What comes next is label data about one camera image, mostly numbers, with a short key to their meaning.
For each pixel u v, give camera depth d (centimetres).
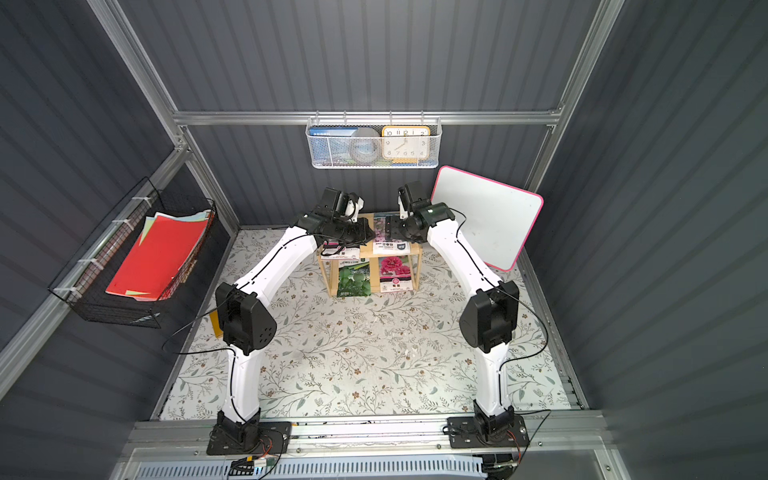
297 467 70
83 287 61
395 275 102
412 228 74
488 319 51
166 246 74
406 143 88
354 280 102
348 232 77
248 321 52
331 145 84
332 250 84
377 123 89
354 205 74
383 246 87
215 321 93
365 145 90
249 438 65
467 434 73
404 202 72
